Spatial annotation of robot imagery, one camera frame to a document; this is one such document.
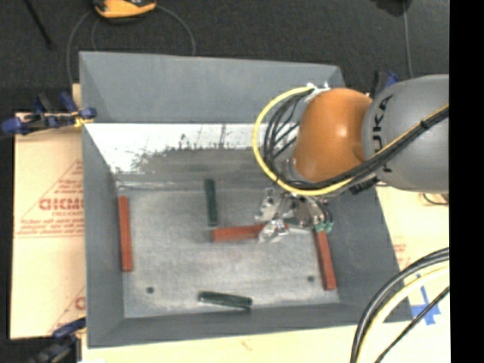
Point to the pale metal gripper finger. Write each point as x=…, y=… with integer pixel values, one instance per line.
x=266, y=206
x=273, y=233

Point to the red-brown flat block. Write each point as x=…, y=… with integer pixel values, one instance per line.
x=234, y=233
x=326, y=259
x=125, y=236

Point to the dark green flat block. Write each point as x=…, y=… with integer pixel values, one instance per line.
x=225, y=300
x=211, y=202

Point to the grey metal bin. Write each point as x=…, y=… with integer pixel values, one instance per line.
x=170, y=89

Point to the brown cardboard board, red print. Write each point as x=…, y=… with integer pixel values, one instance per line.
x=45, y=187

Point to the black cylinder on white bracket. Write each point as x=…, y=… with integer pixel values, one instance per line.
x=363, y=187

